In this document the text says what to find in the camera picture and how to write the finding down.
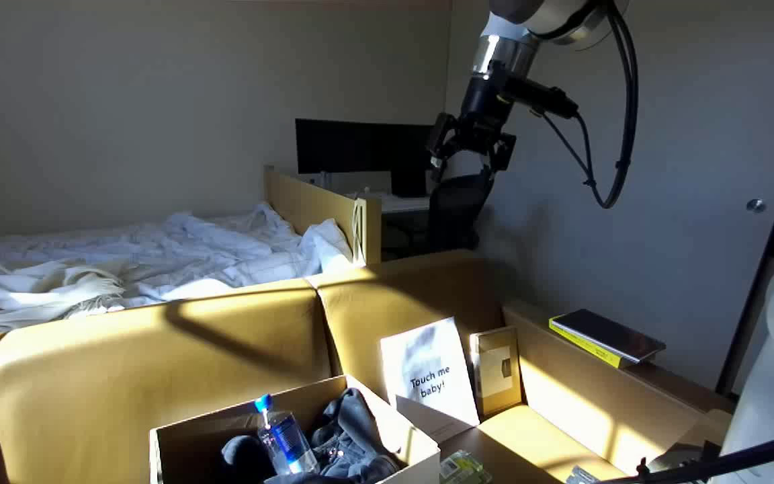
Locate dark small device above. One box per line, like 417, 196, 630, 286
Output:
637, 439, 720, 478

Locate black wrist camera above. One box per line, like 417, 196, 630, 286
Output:
503, 75, 580, 122

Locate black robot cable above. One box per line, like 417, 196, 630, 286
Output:
532, 0, 774, 484

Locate clear water bottle blue cap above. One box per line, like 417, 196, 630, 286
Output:
254, 389, 321, 478

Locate open cardboard shoe box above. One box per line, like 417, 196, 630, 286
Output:
146, 373, 489, 484

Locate green small packet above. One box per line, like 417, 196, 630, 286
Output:
437, 448, 496, 484

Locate black computer monitor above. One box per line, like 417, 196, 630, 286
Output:
294, 116, 439, 200

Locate small brown cardboard box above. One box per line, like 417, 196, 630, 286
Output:
466, 322, 528, 419

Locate black office chair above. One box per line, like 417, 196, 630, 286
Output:
426, 170, 497, 256

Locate white desk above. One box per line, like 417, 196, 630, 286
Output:
375, 188, 437, 219

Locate dark crumpled clothes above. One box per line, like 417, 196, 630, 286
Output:
216, 385, 403, 484

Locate white printed card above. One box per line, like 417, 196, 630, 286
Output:
380, 315, 485, 428

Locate yellow book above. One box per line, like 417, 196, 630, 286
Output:
547, 318, 628, 370

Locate wooden bed footboard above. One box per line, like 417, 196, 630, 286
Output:
265, 165, 384, 270

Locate white crumpled bed sheets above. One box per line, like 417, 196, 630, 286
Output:
0, 200, 356, 341

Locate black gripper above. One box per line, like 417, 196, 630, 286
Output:
429, 75, 523, 182

